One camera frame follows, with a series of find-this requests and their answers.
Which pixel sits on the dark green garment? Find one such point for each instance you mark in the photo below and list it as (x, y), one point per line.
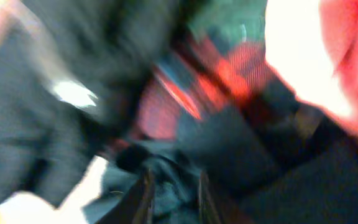
(236, 20)

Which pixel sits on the pink garment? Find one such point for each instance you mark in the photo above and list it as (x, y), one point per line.
(313, 46)

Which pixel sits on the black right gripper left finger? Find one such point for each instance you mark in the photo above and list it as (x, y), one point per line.
(137, 206)

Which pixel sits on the navy garment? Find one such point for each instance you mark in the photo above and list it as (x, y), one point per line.
(275, 176)

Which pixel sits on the black garment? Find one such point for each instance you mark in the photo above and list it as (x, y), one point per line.
(61, 63)

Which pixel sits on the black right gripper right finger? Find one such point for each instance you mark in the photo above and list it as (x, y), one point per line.
(216, 207)

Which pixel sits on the red plaid flannel shirt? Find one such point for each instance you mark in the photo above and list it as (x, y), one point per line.
(211, 90)

